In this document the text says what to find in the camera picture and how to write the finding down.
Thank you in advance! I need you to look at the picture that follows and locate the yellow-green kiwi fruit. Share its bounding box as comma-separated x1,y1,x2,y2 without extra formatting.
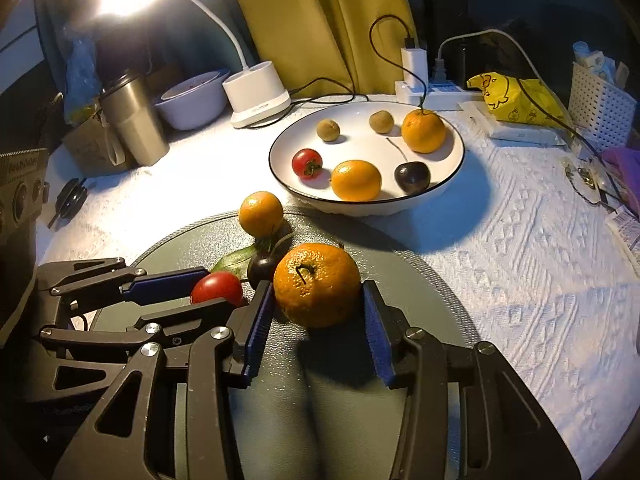
316,119,342,144

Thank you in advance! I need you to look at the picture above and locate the white desk lamp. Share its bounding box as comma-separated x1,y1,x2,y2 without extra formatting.
92,0,292,129

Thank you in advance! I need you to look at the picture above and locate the bunch of keys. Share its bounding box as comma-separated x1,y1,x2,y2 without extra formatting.
560,155,622,207

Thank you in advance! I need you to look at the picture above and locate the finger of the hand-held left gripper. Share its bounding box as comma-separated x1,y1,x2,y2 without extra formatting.
37,257,214,305
25,297,249,406

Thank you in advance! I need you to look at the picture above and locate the white cable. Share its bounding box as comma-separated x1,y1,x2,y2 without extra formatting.
437,29,608,196

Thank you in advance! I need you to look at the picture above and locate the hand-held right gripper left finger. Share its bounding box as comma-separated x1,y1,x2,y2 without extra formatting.
52,282,275,480

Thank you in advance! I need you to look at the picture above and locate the round grey glass board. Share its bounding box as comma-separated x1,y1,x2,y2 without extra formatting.
87,210,483,480

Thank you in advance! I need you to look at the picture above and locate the white bowl with dark rim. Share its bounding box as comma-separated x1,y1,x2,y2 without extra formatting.
268,101,466,217

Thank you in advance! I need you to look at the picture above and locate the white power strip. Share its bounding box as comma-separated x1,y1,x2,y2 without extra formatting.
394,80,482,111

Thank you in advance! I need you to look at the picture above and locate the white plastic basket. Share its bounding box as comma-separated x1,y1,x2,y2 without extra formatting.
567,42,640,149

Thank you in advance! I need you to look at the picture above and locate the white charger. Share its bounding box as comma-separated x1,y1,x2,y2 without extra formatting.
400,47,429,89

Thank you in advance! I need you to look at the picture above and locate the white tissue packet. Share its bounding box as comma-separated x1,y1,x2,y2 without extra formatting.
457,101,567,147

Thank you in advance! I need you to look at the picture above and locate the steel tumbler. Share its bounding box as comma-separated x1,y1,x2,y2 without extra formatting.
98,71,171,167

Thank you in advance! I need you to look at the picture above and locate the green leaf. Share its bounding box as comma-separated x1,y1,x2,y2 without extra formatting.
210,245,262,282

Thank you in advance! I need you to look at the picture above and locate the purple cloth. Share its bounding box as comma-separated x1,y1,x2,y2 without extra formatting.
601,147,640,197

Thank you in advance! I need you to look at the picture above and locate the black round case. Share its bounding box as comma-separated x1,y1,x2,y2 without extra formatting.
53,178,89,222

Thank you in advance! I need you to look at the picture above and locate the large tangerine with stem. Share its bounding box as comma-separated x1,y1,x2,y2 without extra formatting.
273,243,362,329

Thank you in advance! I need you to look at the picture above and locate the white textured tablecloth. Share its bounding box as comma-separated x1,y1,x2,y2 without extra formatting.
35,92,640,466

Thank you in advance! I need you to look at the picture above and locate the white labelled packet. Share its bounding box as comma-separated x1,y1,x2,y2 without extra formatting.
604,206,640,267

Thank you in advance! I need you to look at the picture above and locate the yellow curtain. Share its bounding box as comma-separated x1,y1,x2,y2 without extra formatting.
225,0,419,99

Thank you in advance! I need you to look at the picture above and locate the yellow plastic bag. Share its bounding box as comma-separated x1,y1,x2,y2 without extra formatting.
466,72,567,129

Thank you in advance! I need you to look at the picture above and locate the red cherry tomato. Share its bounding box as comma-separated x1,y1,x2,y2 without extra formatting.
191,271,245,308
292,148,324,180

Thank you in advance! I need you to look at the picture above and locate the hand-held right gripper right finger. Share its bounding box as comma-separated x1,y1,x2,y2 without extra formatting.
363,280,582,480

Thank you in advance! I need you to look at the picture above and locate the blue plastic bag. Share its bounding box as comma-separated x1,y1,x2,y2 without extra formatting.
64,35,104,122

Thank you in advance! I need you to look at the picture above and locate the small tangerine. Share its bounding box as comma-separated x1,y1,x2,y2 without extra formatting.
401,109,447,155
238,191,285,238
330,159,383,202

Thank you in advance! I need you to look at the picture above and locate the purple bowl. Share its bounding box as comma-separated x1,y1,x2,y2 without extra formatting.
155,70,232,131

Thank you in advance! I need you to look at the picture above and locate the dark cherry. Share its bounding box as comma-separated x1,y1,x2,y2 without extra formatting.
247,233,295,292
386,136,432,195

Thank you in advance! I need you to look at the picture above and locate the black cable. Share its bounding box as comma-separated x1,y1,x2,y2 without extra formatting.
369,15,427,111
255,77,372,127

